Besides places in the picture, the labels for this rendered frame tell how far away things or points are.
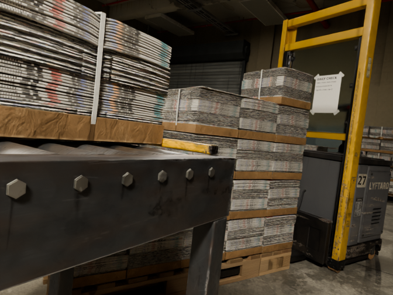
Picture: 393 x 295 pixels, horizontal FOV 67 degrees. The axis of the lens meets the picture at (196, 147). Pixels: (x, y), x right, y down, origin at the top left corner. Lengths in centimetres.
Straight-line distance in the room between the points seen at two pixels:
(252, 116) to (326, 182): 98
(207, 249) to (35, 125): 37
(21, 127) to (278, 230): 176
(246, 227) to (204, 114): 73
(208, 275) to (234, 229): 116
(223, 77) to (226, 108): 760
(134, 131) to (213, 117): 96
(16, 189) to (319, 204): 234
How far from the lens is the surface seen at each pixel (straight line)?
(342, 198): 224
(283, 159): 195
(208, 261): 62
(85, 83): 57
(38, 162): 32
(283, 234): 210
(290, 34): 283
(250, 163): 176
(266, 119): 181
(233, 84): 897
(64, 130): 54
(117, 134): 60
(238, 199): 175
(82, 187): 35
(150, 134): 66
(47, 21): 54
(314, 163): 254
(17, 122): 50
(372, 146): 614
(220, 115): 158
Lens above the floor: 84
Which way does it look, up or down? 3 degrees down
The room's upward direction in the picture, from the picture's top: 6 degrees clockwise
